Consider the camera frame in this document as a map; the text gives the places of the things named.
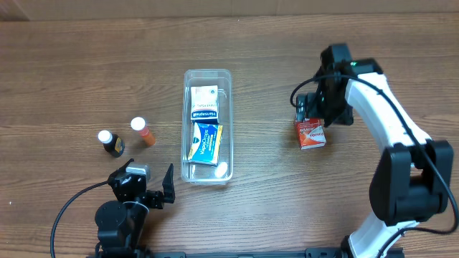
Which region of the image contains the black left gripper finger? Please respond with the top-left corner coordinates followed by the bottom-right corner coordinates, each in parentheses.
top-left (162, 163), bottom-right (175, 204)
top-left (118, 158), bottom-right (134, 171)

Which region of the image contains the red Panadol box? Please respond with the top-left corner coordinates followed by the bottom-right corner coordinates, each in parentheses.
top-left (295, 118), bottom-right (326, 151)

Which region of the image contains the blue yellow VapoDrops box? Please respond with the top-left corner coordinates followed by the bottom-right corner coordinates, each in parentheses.
top-left (188, 123), bottom-right (223, 166)

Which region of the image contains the white blue Hansaplast box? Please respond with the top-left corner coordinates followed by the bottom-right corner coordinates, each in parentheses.
top-left (191, 85), bottom-right (219, 124)

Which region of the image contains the clear plastic container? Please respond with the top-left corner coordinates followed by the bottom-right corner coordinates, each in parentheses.
top-left (181, 69), bottom-right (234, 185)

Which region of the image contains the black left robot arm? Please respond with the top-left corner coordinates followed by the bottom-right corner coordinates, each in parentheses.
top-left (95, 159), bottom-right (175, 257)

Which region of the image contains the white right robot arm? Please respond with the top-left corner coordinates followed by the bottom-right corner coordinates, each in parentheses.
top-left (290, 44), bottom-right (458, 258)

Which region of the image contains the dark Woods syrup bottle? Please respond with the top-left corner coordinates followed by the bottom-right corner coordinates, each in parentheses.
top-left (98, 130), bottom-right (125, 158)

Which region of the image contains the orange effervescent tablet tube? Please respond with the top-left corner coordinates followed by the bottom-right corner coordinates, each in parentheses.
top-left (131, 117), bottom-right (156, 146)

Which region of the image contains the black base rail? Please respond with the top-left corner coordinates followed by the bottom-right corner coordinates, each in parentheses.
top-left (141, 247), bottom-right (352, 258)

